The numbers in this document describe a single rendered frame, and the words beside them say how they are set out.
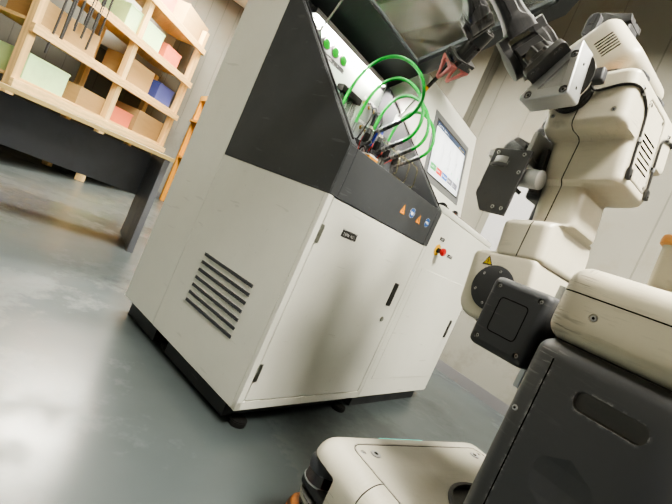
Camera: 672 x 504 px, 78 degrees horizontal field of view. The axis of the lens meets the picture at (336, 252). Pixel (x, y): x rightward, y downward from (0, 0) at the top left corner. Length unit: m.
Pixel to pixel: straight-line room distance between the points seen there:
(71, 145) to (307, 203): 2.48
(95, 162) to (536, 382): 3.23
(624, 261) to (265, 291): 2.39
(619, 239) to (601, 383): 2.51
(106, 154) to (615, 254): 3.55
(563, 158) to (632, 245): 2.11
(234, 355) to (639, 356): 1.06
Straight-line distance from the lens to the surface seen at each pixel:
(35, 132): 3.52
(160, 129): 6.66
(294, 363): 1.44
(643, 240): 3.15
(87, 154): 3.51
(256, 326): 1.32
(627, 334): 0.71
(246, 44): 1.88
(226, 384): 1.40
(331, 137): 1.31
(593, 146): 1.06
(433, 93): 2.19
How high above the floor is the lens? 0.70
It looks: 3 degrees down
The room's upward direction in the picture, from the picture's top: 24 degrees clockwise
